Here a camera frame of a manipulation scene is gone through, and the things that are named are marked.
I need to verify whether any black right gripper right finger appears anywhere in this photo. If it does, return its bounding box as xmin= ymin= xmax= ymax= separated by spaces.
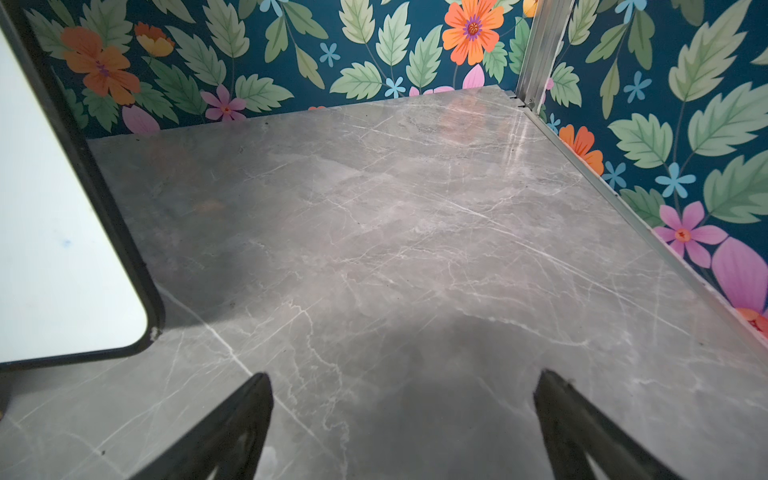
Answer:
xmin=533 ymin=369 xmax=680 ymax=479

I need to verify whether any aluminium frame post right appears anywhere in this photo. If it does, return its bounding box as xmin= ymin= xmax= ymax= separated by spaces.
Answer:
xmin=515 ymin=0 xmax=574 ymax=114

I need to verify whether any white whiteboard black frame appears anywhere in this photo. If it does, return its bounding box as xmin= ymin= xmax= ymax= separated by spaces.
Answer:
xmin=1 ymin=1 xmax=165 ymax=370

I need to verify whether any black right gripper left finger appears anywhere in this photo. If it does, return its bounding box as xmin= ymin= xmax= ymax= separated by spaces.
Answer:
xmin=133 ymin=372 xmax=274 ymax=479

